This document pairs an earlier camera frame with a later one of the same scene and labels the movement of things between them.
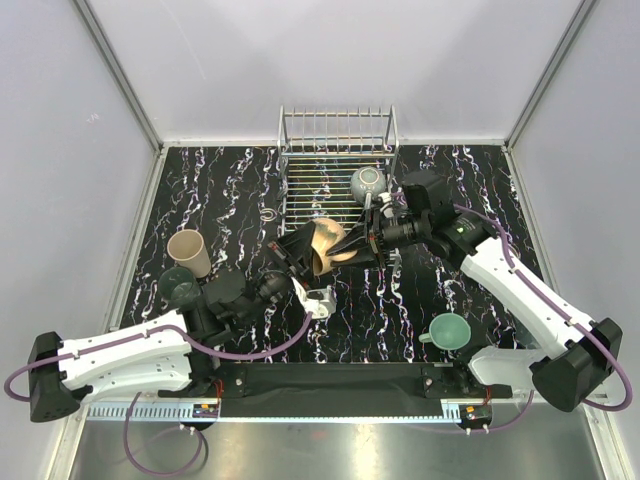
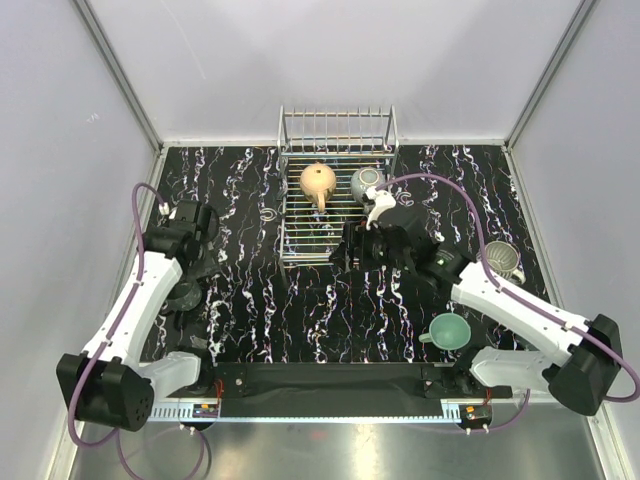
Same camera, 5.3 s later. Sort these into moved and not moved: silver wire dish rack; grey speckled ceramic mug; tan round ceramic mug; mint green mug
Moved: tan round ceramic mug
Not moved: silver wire dish rack; grey speckled ceramic mug; mint green mug
